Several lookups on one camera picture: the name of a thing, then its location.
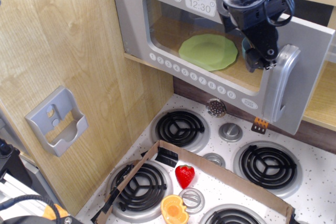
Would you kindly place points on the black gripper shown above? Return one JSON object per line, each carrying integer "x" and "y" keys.
{"x": 258, "y": 21}

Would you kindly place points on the grey toy microwave door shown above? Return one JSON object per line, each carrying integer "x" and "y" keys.
{"x": 270, "y": 74}

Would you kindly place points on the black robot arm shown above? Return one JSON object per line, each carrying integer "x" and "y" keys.
{"x": 258, "y": 20}

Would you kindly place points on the blue toy bowl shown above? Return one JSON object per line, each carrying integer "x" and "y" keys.
{"x": 245, "y": 47}

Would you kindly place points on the green toy plate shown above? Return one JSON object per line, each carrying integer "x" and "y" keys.
{"x": 208, "y": 51}

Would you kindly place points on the silver toy skimmer spoon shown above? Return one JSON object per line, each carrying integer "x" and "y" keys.
{"x": 216, "y": 108}

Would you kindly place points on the orange toy spatula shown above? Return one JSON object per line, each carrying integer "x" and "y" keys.
{"x": 259, "y": 126}

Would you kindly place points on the grey back stove knob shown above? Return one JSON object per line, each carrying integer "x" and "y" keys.
{"x": 230, "y": 132}

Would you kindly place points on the grey stove knob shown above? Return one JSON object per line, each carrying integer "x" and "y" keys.
{"x": 215, "y": 158}
{"x": 230, "y": 132}
{"x": 193, "y": 199}

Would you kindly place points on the back left stove burner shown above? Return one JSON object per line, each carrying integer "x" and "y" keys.
{"x": 181, "y": 127}

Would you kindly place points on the stove burner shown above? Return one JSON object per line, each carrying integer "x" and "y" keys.
{"x": 270, "y": 166}
{"x": 140, "y": 201}
{"x": 181, "y": 127}
{"x": 231, "y": 213}

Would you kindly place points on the back right stove burner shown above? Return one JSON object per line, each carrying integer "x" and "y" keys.
{"x": 270, "y": 166}

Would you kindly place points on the grey middle stove knob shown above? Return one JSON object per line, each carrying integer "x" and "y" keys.
{"x": 215, "y": 158}

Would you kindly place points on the brown cardboard barrier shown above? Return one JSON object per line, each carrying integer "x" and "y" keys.
{"x": 169, "y": 154}

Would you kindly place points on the red toy strawberry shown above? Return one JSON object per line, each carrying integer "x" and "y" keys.
{"x": 184, "y": 175}

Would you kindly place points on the grey front stove knob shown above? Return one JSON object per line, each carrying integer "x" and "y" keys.
{"x": 193, "y": 199}

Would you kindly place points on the front right stove burner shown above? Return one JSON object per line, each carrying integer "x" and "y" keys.
{"x": 231, "y": 213}

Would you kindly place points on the orange toy fruit half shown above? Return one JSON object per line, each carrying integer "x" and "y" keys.
{"x": 173, "y": 210}

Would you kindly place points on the front left stove burner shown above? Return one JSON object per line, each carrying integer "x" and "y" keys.
{"x": 140, "y": 201}

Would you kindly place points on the black equipment on left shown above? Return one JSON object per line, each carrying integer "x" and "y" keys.
{"x": 12, "y": 164}

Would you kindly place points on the grey wall phone holder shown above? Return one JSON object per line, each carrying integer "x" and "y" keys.
{"x": 50, "y": 113}

